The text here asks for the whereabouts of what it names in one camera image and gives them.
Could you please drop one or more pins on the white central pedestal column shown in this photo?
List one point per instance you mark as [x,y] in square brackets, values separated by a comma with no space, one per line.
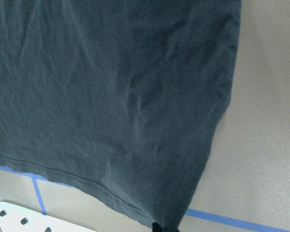
[14,218]

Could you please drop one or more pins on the black printed t-shirt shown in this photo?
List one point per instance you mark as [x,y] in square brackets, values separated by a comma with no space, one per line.
[118,98]

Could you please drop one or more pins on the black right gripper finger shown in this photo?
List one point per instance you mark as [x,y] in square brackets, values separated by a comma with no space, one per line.
[156,227]

